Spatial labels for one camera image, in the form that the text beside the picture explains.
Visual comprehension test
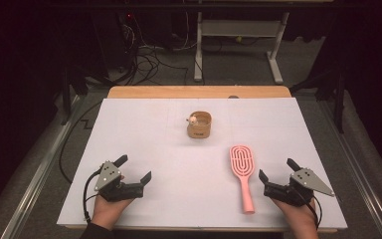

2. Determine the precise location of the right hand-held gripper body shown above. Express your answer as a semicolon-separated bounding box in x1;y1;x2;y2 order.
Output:
263;167;335;207

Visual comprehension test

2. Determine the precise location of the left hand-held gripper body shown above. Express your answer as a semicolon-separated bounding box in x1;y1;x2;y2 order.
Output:
94;160;145;203

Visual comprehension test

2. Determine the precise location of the pink hairbrush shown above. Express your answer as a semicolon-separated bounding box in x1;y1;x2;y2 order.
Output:
229;143;257;215

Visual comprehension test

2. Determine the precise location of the person's left hand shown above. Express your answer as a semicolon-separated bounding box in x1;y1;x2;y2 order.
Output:
91;194;134;232

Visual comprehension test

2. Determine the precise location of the person's right hand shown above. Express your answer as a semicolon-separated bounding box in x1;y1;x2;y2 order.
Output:
271;197;318;232

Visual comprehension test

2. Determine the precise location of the white table mat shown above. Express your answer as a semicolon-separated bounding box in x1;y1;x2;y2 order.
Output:
56;97;349;230

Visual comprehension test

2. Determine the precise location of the round wooden holder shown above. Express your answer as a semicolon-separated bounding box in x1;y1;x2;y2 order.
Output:
185;110;213;139

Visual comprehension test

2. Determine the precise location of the small pale figurine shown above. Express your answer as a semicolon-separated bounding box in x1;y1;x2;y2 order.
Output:
185;113;200;126

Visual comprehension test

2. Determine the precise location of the black metal stand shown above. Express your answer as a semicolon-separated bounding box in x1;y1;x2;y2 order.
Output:
60;63;113;126
288;64;347;134

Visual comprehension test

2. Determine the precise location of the wooden table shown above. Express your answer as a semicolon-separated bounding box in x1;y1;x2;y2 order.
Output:
63;85;339;234

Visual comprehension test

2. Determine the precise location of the dark computer case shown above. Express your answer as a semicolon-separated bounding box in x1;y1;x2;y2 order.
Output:
91;10;138;73

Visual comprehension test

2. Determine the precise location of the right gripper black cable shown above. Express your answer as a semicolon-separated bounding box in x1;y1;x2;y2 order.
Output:
306;193;323;231

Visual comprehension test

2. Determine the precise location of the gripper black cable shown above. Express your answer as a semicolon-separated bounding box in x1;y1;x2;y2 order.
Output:
82;168;103;224
306;193;323;231

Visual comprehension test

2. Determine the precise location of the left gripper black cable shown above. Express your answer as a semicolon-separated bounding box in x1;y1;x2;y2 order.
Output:
82;168;103;224

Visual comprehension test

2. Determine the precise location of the black floor cable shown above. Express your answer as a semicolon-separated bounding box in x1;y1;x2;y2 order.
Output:
58;100;104;185

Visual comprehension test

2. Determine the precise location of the silver floor rail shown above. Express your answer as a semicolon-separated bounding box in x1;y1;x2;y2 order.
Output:
0;94;83;239
316;99;382;239

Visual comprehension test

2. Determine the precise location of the bundle of black cables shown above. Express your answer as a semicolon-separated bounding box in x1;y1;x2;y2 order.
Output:
120;19;191;87

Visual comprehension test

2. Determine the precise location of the white desk frame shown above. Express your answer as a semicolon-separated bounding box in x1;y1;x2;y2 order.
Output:
193;11;291;86

